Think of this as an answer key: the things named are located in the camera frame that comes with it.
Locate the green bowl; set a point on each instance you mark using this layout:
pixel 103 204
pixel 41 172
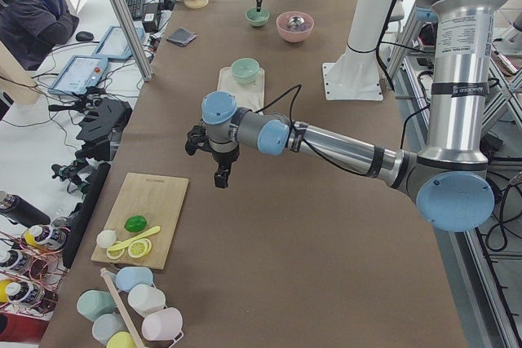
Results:
pixel 257 18
pixel 245 70

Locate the pink bowl with ice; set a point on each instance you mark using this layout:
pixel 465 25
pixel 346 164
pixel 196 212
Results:
pixel 291 36

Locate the bamboo cutting board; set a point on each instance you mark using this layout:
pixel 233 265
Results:
pixel 146 210

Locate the cream bunny tray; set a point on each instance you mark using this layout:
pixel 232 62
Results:
pixel 246 95

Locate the grey folded cloth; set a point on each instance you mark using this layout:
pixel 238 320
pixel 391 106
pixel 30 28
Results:
pixel 181 37

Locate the green toy pepper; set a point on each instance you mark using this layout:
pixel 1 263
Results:
pixel 135 223

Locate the yellow plastic knife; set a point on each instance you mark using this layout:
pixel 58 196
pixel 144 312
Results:
pixel 126 243

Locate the top front lemon slice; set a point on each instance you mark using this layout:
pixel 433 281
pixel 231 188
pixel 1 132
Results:
pixel 139 248

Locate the lemon slice near bun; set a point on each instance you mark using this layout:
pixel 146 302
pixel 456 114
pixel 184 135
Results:
pixel 114 254

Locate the light blue cup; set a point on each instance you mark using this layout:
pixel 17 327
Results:
pixel 128 277

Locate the white cup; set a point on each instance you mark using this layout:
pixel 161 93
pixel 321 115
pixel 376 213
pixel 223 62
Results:
pixel 146 300

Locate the far teach pendant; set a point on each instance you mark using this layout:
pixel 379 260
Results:
pixel 113 45

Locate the teach pendant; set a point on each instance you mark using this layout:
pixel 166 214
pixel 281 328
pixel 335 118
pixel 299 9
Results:
pixel 80 73
pixel 113 45

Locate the pink cup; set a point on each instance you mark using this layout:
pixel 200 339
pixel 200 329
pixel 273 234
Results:
pixel 163 325

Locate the near teach pendant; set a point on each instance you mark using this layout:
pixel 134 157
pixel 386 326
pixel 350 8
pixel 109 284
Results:
pixel 80 73

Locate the black computer mouse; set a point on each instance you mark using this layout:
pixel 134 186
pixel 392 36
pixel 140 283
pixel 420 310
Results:
pixel 84 36

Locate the green cup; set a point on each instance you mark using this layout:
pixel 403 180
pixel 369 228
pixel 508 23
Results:
pixel 94 303

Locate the grey cup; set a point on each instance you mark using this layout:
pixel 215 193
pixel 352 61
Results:
pixel 106 326

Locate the yellow cup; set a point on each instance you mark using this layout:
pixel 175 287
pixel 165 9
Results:
pixel 121 340

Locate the black thermos bottle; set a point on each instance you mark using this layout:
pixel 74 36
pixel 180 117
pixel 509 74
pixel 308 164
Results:
pixel 20 211

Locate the seated man in grey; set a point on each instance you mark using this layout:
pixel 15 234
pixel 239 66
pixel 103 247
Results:
pixel 30 29

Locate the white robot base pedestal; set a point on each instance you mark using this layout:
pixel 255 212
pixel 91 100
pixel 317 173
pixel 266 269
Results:
pixel 355 75

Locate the white wire cup rack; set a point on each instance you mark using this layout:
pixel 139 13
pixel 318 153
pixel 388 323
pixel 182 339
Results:
pixel 132 319

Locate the copper wire bottle rack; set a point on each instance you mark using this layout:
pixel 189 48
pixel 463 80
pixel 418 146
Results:
pixel 31 274

